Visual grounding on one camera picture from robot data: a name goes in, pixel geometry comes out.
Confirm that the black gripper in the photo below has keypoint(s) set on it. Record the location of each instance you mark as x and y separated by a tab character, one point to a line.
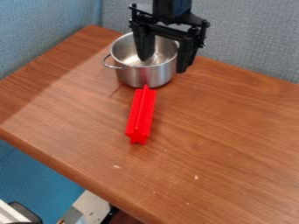
168	18

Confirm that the red star-shaped bar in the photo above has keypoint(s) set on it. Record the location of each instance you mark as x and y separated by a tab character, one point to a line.
140	117

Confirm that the stainless steel pot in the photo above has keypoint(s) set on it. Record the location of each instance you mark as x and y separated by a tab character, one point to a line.
153	72

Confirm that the black and white chair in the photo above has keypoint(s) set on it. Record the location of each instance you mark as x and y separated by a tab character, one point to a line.
15	213

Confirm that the white table leg bracket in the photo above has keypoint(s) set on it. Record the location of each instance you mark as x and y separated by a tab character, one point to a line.
88	210

